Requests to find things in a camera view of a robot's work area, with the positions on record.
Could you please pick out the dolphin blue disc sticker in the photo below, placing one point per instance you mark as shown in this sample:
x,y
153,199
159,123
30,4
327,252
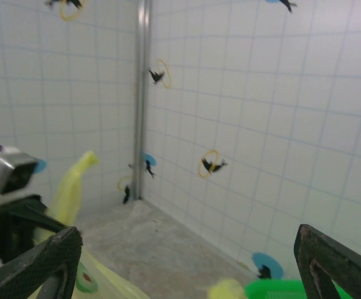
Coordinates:
x,y
281,2
267,264
149,162
41,166

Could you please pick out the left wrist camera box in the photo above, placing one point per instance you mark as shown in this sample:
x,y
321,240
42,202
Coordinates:
x,y
9,174

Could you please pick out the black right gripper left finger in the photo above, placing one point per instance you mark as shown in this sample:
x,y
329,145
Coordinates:
x,y
37,268

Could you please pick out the green plastic basket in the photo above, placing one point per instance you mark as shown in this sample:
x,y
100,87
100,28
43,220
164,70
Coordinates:
x,y
277,291

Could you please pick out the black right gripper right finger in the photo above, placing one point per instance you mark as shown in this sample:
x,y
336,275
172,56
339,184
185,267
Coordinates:
x,y
330,264

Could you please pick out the aluminium corner post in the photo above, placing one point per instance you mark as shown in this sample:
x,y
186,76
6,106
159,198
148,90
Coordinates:
x,y
141,93

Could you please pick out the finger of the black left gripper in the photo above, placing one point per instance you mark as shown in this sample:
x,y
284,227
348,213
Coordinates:
x,y
46,218

